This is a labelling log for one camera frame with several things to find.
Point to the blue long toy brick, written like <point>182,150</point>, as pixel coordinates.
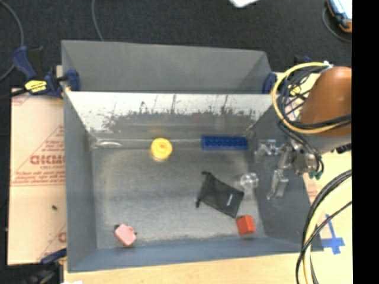
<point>224,143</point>

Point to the clear glass stopper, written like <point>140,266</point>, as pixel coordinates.
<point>248,180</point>

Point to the brown cardboard board red print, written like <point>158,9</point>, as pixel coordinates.
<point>35,146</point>

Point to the red-orange cube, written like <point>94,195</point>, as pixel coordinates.
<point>245,225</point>

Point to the black mesh pouch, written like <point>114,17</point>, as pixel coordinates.
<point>219,194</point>

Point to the pink toy block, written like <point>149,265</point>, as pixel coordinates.
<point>125,235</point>

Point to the grey metal bin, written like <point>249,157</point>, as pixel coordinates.
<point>165,182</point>

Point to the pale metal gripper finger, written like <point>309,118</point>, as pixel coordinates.
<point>278,183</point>
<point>268,149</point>

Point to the black cylinder on white bracket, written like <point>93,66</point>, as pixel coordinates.
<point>343,149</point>

